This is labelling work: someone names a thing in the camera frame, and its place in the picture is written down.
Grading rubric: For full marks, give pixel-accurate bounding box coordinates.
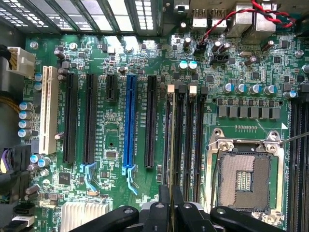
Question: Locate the silver finned heatsink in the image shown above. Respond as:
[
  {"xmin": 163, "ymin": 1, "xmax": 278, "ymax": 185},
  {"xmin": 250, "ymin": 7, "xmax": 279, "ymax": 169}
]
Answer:
[{"xmin": 60, "ymin": 202, "xmax": 109, "ymax": 232}]

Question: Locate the grey metal PC case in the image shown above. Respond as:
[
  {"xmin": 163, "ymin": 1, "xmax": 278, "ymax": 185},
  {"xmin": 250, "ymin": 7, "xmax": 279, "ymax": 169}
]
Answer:
[{"xmin": 0, "ymin": 0, "xmax": 309, "ymax": 232}]

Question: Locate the RAM slot with white latches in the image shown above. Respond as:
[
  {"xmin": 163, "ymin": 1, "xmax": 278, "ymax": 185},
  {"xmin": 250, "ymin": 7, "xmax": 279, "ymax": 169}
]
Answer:
[
  {"xmin": 299, "ymin": 83, "xmax": 309, "ymax": 232},
  {"xmin": 187, "ymin": 84, "xmax": 198, "ymax": 205}
]

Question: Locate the white power connector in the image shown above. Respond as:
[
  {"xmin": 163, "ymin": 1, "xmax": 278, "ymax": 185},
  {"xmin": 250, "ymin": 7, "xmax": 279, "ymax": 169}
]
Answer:
[{"xmin": 6, "ymin": 47, "xmax": 36, "ymax": 78}]

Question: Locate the blue expansion slot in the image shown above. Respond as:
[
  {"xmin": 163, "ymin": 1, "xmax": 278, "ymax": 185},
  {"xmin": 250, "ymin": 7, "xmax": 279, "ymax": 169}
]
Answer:
[{"xmin": 122, "ymin": 74, "xmax": 139, "ymax": 196}]

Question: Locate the white expansion slot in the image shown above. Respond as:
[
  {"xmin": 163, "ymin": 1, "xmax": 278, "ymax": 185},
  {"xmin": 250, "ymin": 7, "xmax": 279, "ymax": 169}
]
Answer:
[{"xmin": 38, "ymin": 65, "xmax": 60, "ymax": 155}]

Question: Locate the red black twisted wire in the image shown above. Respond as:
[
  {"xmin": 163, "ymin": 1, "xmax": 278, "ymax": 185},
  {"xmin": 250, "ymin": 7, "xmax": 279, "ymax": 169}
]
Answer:
[{"xmin": 199, "ymin": 0, "xmax": 297, "ymax": 49}]

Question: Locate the thin metal locking lever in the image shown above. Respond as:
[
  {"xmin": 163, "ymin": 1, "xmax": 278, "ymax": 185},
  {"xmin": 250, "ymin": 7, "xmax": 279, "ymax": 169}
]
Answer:
[
  {"xmin": 279, "ymin": 131, "xmax": 309, "ymax": 147},
  {"xmin": 207, "ymin": 141, "xmax": 222, "ymax": 213}
]

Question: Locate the short black expansion slot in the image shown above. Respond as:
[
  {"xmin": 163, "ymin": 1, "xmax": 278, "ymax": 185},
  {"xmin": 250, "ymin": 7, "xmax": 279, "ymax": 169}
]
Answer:
[{"xmin": 105, "ymin": 74, "xmax": 118, "ymax": 102}]

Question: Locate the CPU socket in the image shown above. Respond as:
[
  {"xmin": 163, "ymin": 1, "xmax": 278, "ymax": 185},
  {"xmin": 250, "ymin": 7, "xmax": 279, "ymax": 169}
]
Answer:
[{"xmin": 207, "ymin": 128, "xmax": 286, "ymax": 226}]

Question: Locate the yellow braided wire bundle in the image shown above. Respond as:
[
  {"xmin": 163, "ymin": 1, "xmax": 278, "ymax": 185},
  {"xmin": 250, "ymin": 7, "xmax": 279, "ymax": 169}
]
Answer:
[{"xmin": 0, "ymin": 95, "xmax": 21, "ymax": 113}]

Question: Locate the long black expansion slot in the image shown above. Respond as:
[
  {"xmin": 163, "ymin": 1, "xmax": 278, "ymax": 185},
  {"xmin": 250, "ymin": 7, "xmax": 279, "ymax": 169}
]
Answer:
[
  {"xmin": 62, "ymin": 72, "xmax": 79, "ymax": 164},
  {"xmin": 79, "ymin": 73, "xmax": 98, "ymax": 191},
  {"xmin": 144, "ymin": 75, "xmax": 158, "ymax": 169}
]

